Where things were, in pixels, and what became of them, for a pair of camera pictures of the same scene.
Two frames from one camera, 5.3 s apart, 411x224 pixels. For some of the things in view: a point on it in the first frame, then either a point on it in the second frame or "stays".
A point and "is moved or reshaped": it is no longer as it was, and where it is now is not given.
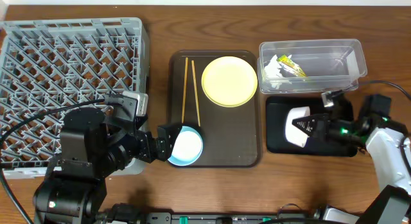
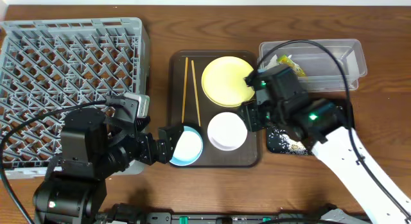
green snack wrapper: [294, 67] stays
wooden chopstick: [185, 88] stays
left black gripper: [154, 146] stays
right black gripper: [325, 126] to [252, 113]
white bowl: [295, 135] is moved or reshaped
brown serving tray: [231, 135] stays
